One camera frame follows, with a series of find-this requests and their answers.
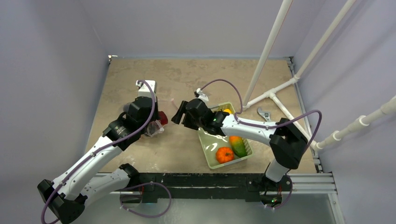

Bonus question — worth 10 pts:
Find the dark red apple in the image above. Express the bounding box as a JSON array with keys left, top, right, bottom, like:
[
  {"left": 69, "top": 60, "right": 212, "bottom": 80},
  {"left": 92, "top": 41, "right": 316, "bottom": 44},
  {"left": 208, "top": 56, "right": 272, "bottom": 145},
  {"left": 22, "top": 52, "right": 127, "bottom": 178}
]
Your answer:
[{"left": 158, "top": 111, "right": 169, "bottom": 126}]

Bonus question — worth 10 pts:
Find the clear pink zip bag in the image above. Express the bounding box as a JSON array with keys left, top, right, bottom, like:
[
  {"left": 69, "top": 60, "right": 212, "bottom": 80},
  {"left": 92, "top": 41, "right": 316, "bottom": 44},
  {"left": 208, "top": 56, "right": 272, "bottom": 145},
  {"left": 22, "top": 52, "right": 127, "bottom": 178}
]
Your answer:
[{"left": 145, "top": 98, "right": 180, "bottom": 138}]

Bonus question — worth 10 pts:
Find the green plastic basket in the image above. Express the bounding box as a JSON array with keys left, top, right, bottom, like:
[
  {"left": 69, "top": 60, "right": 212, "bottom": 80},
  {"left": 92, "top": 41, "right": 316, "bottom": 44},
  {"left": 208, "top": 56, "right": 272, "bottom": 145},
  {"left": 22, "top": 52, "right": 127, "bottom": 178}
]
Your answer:
[{"left": 197, "top": 102, "right": 255, "bottom": 170}]

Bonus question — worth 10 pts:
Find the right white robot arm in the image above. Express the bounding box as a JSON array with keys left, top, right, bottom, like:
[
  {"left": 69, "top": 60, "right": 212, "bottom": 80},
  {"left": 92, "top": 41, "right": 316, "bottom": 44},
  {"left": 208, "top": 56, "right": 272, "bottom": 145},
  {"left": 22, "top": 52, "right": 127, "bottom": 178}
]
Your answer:
[{"left": 171, "top": 98, "right": 308, "bottom": 190}]

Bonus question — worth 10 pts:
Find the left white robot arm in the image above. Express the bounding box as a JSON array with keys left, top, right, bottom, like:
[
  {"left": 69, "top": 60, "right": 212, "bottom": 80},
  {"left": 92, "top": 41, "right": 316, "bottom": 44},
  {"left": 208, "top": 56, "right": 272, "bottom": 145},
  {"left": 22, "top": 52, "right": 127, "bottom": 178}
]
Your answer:
[{"left": 37, "top": 96, "right": 161, "bottom": 224}]

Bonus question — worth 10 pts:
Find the small orange pumpkin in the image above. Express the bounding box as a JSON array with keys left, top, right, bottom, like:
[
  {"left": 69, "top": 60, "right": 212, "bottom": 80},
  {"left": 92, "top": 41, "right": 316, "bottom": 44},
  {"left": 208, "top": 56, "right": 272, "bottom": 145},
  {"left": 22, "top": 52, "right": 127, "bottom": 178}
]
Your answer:
[{"left": 215, "top": 147, "right": 234, "bottom": 164}]

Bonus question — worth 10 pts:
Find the green orange mango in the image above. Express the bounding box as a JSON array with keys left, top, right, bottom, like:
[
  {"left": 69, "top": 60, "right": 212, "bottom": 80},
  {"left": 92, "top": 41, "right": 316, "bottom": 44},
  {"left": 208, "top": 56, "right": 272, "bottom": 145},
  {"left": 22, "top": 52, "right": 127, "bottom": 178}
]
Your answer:
[{"left": 229, "top": 136, "right": 248, "bottom": 157}]

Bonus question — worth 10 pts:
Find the metal adjustable wrench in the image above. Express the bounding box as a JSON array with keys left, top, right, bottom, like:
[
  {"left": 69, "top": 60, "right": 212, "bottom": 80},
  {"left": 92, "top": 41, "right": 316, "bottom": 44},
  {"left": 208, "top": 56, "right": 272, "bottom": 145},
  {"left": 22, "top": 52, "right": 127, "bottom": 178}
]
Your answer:
[{"left": 257, "top": 107, "right": 272, "bottom": 122}]

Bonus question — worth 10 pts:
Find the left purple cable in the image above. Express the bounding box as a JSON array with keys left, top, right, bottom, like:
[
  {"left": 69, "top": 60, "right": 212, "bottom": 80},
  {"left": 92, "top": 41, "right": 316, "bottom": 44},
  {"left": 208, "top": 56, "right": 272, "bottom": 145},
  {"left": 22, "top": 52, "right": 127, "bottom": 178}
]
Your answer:
[{"left": 41, "top": 80, "right": 156, "bottom": 224}]

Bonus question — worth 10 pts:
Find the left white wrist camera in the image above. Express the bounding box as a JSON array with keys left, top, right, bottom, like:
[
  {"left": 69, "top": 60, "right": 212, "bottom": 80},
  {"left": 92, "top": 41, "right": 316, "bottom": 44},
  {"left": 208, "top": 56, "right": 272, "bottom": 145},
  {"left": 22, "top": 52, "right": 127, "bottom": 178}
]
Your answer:
[{"left": 135, "top": 80, "right": 157, "bottom": 102}]

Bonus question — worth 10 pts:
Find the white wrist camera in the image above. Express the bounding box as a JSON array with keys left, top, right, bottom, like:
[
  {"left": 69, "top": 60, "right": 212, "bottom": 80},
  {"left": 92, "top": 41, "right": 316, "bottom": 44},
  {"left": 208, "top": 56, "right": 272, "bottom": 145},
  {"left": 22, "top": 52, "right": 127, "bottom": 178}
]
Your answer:
[
  {"left": 194, "top": 88, "right": 209, "bottom": 103},
  {"left": 135, "top": 80, "right": 157, "bottom": 102}
]

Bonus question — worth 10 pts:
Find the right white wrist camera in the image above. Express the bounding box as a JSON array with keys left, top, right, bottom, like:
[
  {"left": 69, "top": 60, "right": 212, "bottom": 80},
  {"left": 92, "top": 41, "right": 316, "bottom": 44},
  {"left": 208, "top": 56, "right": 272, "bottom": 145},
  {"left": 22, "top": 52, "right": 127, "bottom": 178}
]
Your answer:
[{"left": 194, "top": 88, "right": 209, "bottom": 103}]

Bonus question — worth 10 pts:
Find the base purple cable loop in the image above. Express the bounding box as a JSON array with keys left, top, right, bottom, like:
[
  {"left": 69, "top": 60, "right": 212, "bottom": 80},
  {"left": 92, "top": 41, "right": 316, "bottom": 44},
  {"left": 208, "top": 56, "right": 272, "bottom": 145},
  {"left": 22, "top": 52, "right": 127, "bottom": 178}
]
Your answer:
[{"left": 119, "top": 182, "right": 173, "bottom": 219}]

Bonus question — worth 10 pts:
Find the black base frame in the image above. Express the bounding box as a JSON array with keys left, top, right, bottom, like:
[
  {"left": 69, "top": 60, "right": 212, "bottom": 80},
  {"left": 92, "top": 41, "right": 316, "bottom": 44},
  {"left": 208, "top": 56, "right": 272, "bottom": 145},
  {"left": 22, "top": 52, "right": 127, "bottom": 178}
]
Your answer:
[{"left": 120, "top": 163, "right": 292, "bottom": 208}]

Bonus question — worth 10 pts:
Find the white pipe frame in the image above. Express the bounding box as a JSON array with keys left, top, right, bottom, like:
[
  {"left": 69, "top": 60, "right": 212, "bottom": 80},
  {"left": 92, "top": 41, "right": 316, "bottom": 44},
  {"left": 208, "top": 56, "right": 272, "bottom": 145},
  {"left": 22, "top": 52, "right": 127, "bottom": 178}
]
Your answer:
[{"left": 242, "top": 0, "right": 396, "bottom": 152}]

